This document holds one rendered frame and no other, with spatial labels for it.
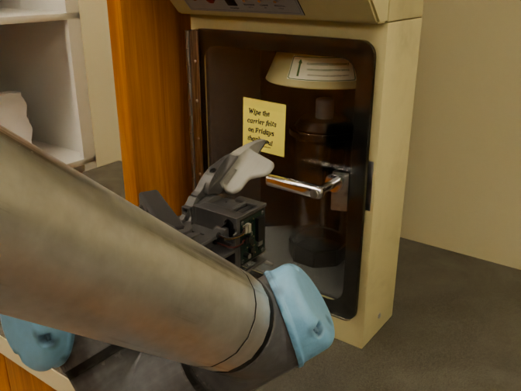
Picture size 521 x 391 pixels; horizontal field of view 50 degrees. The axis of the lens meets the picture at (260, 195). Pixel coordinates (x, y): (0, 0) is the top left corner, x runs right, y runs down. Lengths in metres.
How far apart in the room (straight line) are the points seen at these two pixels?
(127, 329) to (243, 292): 0.10
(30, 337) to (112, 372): 0.07
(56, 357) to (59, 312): 0.21
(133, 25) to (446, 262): 0.72
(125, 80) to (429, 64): 0.59
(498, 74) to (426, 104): 0.15
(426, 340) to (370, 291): 0.13
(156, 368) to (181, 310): 0.15
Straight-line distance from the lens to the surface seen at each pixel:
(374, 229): 0.79
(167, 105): 0.94
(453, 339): 0.94
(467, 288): 1.08
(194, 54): 0.88
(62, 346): 0.48
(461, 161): 1.17
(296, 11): 0.73
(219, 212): 0.58
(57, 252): 0.25
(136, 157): 0.91
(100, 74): 1.78
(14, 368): 1.08
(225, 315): 0.35
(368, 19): 0.69
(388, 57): 0.73
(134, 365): 0.48
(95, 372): 0.49
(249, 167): 0.64
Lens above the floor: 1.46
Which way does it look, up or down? 22 degrees down
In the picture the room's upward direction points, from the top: straight up
